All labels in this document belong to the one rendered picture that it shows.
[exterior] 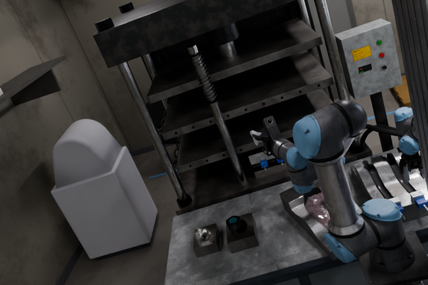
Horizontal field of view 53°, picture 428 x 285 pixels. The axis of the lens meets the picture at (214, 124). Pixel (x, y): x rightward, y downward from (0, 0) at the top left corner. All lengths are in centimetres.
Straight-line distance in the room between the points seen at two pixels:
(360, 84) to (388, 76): 17
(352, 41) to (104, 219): 255
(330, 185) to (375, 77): 152
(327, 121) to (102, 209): 292
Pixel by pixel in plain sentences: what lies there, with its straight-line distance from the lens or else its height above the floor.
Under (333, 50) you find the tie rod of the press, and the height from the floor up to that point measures 146.
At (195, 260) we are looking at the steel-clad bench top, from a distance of 236.
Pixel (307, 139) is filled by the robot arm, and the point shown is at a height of 164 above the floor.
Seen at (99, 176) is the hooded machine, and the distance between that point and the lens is 375.
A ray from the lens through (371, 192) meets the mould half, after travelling 228.
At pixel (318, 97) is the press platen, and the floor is 104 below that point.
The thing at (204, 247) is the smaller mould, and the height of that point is 85.
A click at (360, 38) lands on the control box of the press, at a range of 270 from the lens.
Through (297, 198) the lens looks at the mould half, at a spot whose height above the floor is 91.
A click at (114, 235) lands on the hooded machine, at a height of 24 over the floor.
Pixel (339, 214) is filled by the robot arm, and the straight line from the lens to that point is 142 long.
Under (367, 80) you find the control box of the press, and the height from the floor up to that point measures 117.
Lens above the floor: 222
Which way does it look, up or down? 22 degrees down
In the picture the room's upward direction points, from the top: 21 degrees counter-clockwise
